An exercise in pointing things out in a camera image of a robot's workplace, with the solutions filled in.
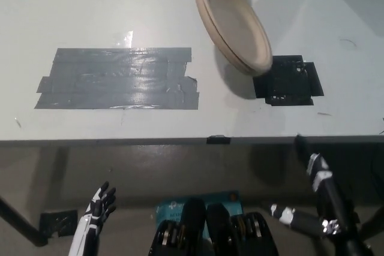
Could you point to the clear tape piece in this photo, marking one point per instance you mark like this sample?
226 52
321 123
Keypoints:
123 38

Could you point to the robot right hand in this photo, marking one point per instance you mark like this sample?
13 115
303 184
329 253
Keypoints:
325 196

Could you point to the teal router box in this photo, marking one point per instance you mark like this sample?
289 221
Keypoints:
168 209

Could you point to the small black tape strip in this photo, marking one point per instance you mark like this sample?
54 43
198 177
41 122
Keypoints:
218 139

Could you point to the black floor tape patch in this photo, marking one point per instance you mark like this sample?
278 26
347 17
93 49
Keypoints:
58 223

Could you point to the grey duct tape patch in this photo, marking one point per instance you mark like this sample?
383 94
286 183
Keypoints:
120 79

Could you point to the beige paper plate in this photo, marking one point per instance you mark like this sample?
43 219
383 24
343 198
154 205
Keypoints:
237 22
200 7

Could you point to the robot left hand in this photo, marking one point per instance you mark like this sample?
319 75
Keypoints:
100 205

